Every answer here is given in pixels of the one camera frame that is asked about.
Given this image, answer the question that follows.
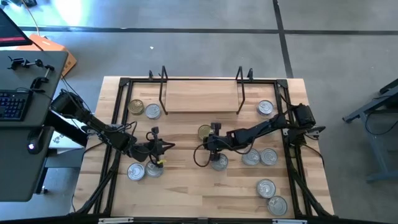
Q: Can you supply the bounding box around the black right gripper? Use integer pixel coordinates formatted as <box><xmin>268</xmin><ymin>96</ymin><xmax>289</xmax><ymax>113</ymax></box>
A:
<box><xmin>201</xmin><ymin>122</ymin><xmax>226</xmax><ymax>162</ymax></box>

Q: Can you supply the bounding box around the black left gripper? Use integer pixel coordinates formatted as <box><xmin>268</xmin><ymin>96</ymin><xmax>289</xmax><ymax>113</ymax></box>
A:
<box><xmin>146</xmin><ymin>126</ymin><xmax>176</xmax><ymax>169</ymax></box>

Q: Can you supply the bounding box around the green tuna can gold lid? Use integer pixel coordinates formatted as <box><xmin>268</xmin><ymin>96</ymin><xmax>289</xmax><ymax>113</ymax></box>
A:
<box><xmin>197</xmin><ymin>124</ymin><xmax>215</xmax><ymax>141</ymax></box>
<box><xmin>127</xmin><ymin>98</ymin><xmax>146</xmax><ymax>116</ymax></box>

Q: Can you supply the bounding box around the blue albacore tuna can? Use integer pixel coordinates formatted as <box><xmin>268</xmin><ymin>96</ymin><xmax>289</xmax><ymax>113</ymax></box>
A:
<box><xmin>256</xmin><ymin>99</ymin><xmax>275</xmax><ymax>118</ymax></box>
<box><xmin>211</xmin><ymin>152</ymin><xmax>229</xmax><ymax>172</ymax></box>
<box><xmin>126</xmin><ymin>162</ymin><xmax>146</xmax><ymax>182</ymax></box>
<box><xmin>241</xmin><ymin>147</ymin><xmax>261</xmax><ymax>167</ymax></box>

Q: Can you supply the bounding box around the teal tuna can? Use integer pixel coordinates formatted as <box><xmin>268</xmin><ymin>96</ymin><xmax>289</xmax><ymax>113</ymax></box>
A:
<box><xmin>144</xmin><ymin>103</ymin><xmax>162</xmax><ymax>121</ymax></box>
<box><xmin>144</xmin><ymin>161</ymin><xmax>164</xmax><ymax>179</ymax></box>
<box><xmin>256</xmin><ymin>179</ymin><xmax>277</xmax><ymax>199</ymax></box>

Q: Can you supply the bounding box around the green tuna can silver lid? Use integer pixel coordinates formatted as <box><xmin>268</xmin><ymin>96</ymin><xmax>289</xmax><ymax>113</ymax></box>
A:
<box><xmin>267</xmin><ymin>195</ymin><xmax>288</xmax><ymax>217</ymax></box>
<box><xmin>259</xmin><ymin>147</ymin><xmax>279</xmax><ymax>166</ymax></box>

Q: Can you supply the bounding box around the white printed box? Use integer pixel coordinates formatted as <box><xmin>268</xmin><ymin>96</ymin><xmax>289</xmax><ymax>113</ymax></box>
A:
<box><xmin>46</xmin><ymin>123</ymin><xmax>90</xmax><ymax>151</ymax></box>

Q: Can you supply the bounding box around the black computer mouse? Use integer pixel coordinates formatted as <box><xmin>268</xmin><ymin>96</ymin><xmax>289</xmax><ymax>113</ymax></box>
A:
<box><xmin>26</xmin><ymin>126</ymin><xmax>55</xmax><ymax>156</ymax></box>

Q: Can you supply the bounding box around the black desk clamp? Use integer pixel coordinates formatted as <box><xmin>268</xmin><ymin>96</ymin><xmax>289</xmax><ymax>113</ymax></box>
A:
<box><xmin>29</xmin><ymin>63</ymin><xmax>55</xmax><ymax>91</ymax></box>
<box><xmin>6</xmin><ymin>55</ymin><xmax>44</xmax><ymax>71</ymax></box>

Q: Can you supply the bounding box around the orange cardboard box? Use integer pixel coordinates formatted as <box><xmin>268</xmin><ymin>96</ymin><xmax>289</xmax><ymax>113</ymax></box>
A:
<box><xmin>17</xmin><ymin>33</ymin><xmax>78</xmax><ymax>78</ymax></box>

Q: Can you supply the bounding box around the grey desk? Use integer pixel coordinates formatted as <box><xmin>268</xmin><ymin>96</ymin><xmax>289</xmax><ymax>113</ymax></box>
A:
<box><xmin>0</xmin><ymin>49</ymin><xmax>69</xmax><ymax>202</ymax></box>

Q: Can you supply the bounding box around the black keyboard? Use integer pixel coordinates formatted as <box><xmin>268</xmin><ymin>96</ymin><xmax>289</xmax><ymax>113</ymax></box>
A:
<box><xmin>0</xmin><ymin>89</ymin><xmax>34</xmax><ymax>122</ymax></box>

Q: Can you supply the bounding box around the blue-grey metal table stand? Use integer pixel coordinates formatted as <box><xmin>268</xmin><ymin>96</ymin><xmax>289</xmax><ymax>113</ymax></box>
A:
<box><xmin>341</xmin><ymin>77</ymin><xmax>398</xmax><ymax>184</ymax></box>

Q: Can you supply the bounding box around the black monitor red stripe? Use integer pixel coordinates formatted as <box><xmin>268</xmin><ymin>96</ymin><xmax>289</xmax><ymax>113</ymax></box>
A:
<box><xmin>0</xmin><ymin>7</ymin><xmax>34</xmax><ymax>48</ymax></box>

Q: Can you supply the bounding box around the black camera cable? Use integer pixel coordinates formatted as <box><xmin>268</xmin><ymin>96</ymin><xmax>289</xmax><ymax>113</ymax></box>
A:
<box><xmin>193</xmin><ymin>136</ymin><xmax>256</xmax><ymax>168</ymax></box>

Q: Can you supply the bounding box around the black metal table frame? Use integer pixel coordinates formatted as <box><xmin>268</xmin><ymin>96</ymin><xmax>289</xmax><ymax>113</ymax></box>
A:
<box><xmin>74</xmin><ymin>76</ymin><xmax>332</xmax><ymax>218</ymax></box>

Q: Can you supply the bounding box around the silver metal bracket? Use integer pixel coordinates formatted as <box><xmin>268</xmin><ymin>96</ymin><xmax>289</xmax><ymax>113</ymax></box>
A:
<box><xmin>98</xmin><ymin>217</ymin><xmax>135</xmax><ymax>224</ymax></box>
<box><xmin>272</xmin><ymin>218</ymin><xmax>308</xmax><ymax>224</ymax></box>

